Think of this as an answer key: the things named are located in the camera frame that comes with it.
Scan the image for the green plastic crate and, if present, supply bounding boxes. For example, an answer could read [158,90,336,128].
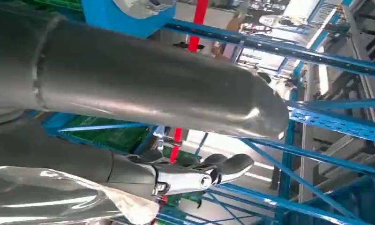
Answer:
[61,116,151,153]

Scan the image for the red pole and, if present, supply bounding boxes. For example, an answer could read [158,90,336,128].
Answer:
[168,0,210,225]

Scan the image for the blue plastic container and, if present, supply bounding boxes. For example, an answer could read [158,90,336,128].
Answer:
[81,0,178,39]

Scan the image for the blue metal shelving rack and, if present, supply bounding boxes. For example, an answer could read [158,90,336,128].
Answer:
[45,0,375,225]

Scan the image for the clear plastic film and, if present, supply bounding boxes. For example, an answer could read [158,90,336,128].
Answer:
[0,165,160,225]

